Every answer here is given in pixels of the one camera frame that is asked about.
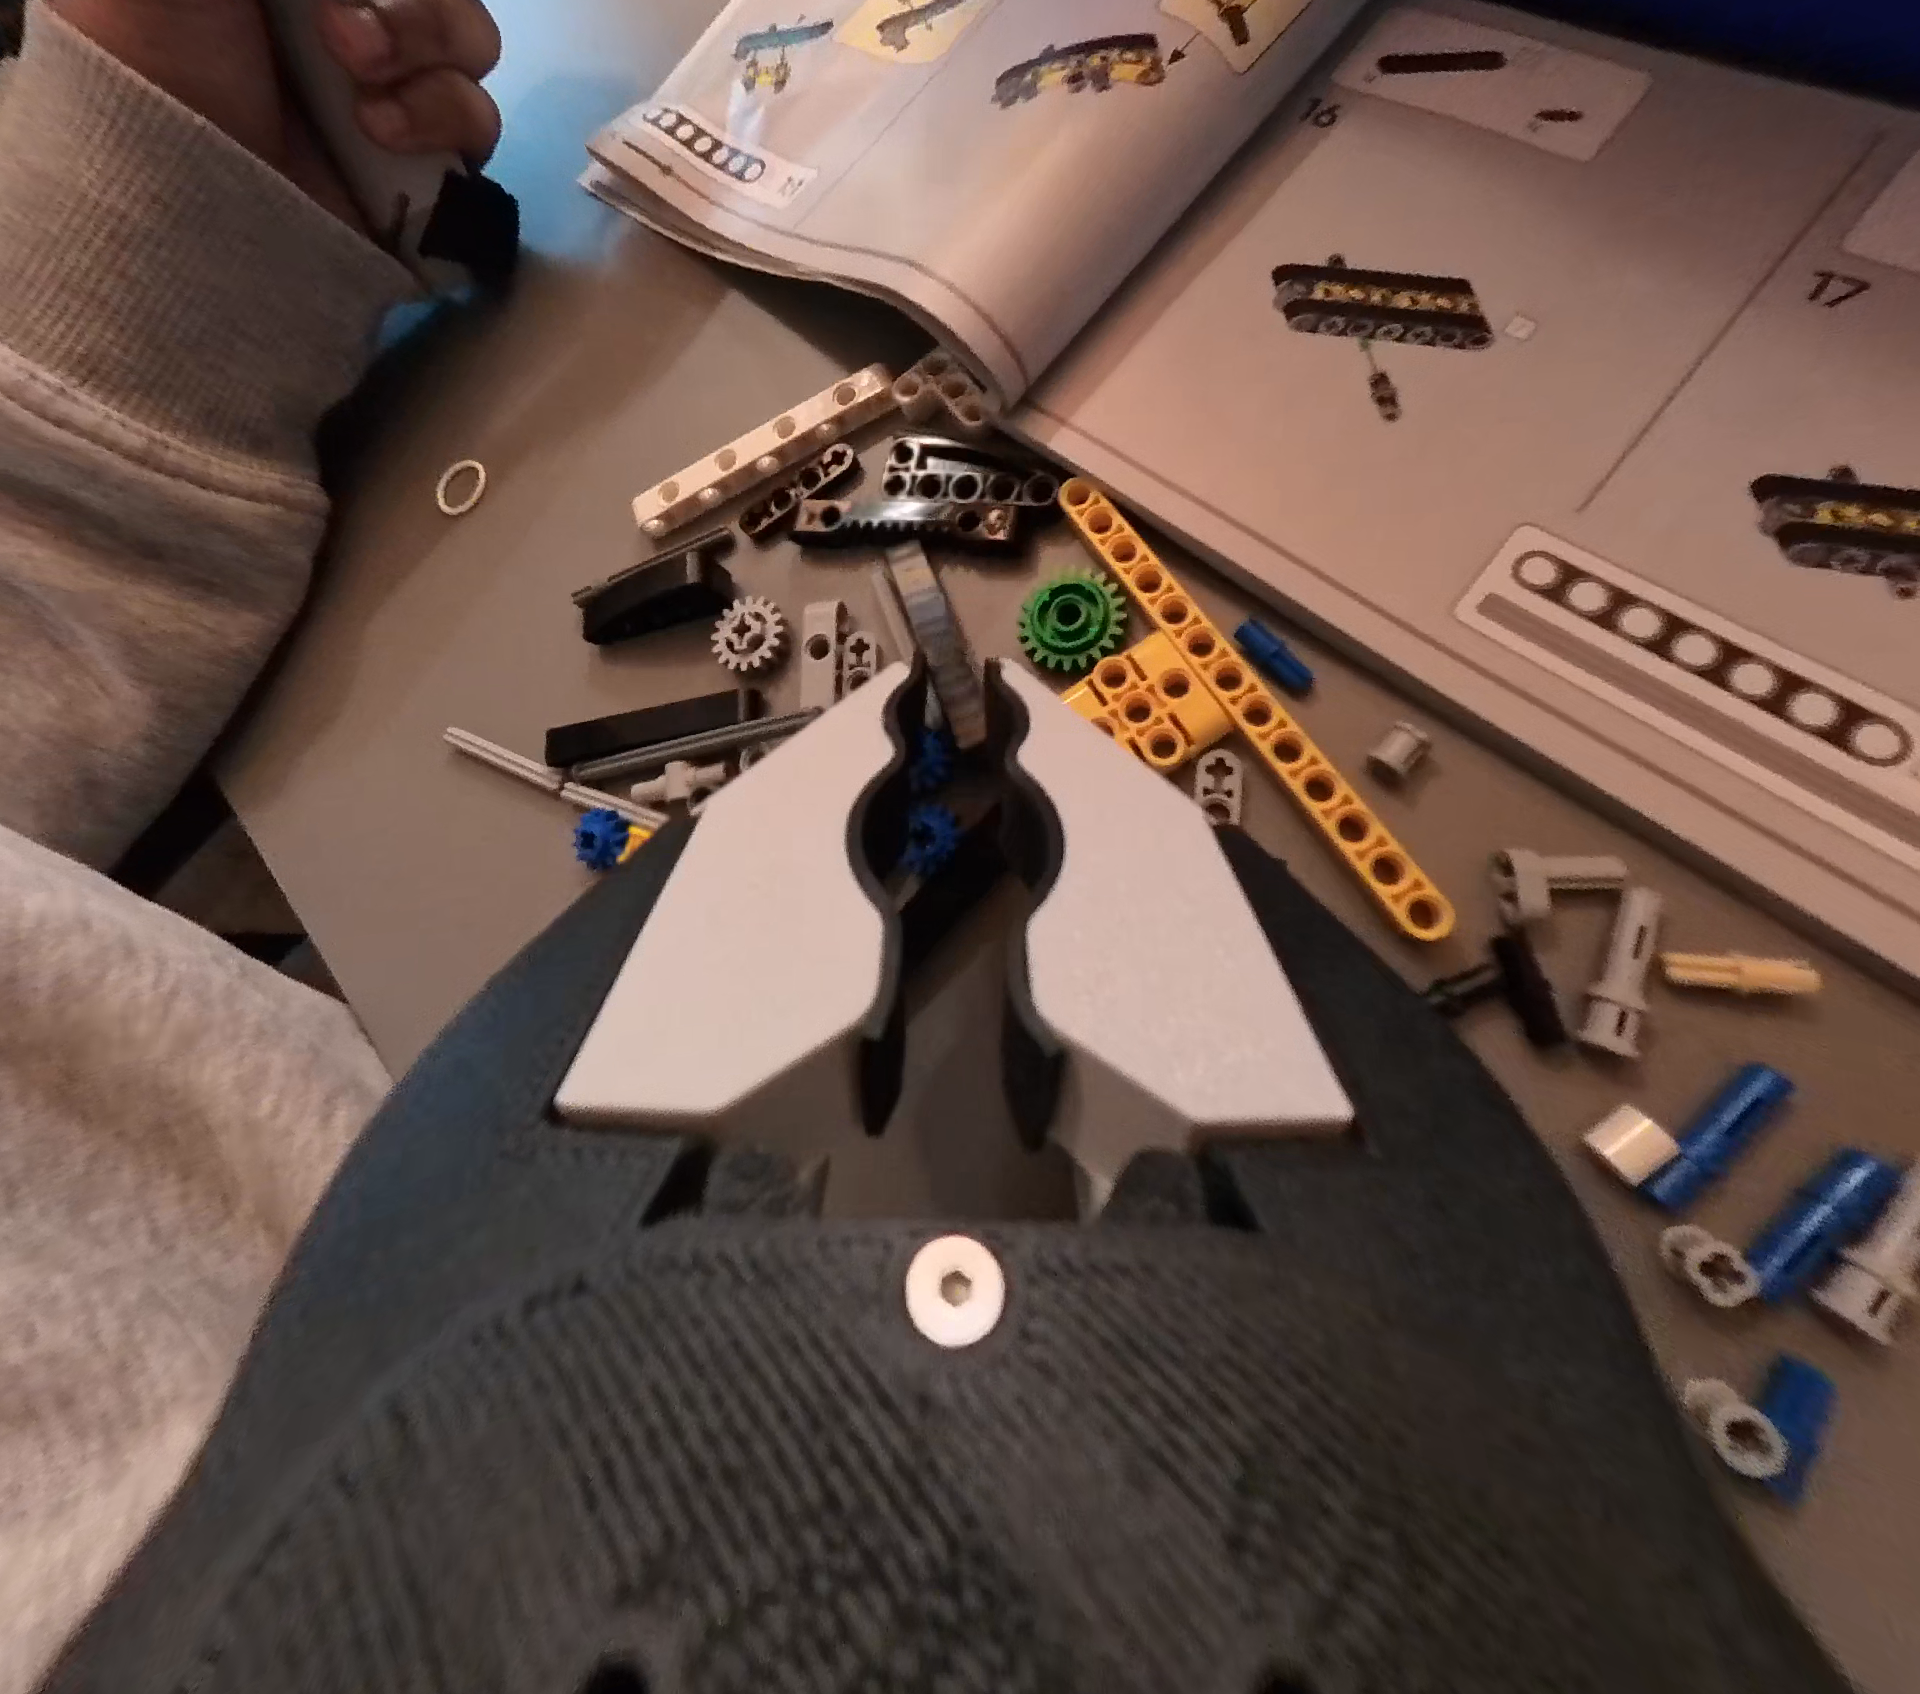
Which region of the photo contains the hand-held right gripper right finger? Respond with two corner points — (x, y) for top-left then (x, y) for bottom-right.
(979, 657), (1361, 1225)

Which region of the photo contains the black straight lego panel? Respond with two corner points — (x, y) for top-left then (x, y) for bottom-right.
(542, 685), (761, 770)

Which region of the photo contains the yellow lego frame piece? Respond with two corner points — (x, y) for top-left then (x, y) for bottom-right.
(1062, 634), (1227, 770)

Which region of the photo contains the grey lego axle connector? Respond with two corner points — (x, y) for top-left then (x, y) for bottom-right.
(1487, 844), (1631, 925)

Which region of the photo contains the blue lego pin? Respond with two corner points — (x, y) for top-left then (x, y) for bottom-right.
(1743, 1150), (1908, 1309)
(1751, 1352), (1842, 1503)
(1637, 1064), (1798, 1203)
(1236, 615), (1318, 697)

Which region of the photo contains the black thin lego beam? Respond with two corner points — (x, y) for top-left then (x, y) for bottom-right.
(786, 490), (1025, 552)

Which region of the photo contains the grey lego wheel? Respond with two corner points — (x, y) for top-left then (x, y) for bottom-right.
(882, 541), (995, 739)

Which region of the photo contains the tan lego pin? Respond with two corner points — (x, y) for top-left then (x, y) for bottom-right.
(1658, 949), (1827, 1001)

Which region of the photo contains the person's grey sweatshirt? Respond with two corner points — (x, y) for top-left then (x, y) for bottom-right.
(0, 820), (401, 1694)

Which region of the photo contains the black curved lego panel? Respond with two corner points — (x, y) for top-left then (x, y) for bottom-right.
(571, 527), (740, 649)

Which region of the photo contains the light grey long lego pin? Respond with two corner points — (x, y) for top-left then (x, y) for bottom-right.
(1804, 1165), (1920, 1345)
(1572, 884), (1667, 1061)

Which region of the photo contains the white lego beam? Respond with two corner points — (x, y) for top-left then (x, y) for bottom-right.
(630, 363), (898, 541)

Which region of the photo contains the small white lego piece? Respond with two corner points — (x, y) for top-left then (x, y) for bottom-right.
(1581, 1105), (1681, 1189)

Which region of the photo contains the grey lego gear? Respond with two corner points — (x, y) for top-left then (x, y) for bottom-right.
(705, 596), (792, 680)

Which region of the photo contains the green lego gear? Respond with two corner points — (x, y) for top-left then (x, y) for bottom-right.
(1017, 572), (1129, 680)

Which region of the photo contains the dark grey lego axle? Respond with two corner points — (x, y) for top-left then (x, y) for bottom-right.
(566, 709), (822, 784)

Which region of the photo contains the long yellow lego beam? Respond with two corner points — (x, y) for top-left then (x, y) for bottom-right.
(1055, 475), (1459, 949)

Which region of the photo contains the lego instruction booklet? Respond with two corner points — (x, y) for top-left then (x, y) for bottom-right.
(575, 0), (1920, 889)

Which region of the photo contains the person's left forearm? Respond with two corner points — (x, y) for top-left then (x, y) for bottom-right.
(0, 0), (420, 859)

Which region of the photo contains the light grey lego axle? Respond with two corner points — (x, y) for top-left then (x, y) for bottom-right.
(440, 723), (671, 829)

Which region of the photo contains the black lego pin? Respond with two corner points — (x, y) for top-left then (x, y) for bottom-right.
(1428, 934), (1572, 1054)

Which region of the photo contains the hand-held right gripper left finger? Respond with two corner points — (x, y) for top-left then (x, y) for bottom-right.
(553, 657), (935, 1135)

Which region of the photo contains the light grey angled lego beam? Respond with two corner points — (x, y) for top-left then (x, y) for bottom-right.
(890, 349), (1001, 440)

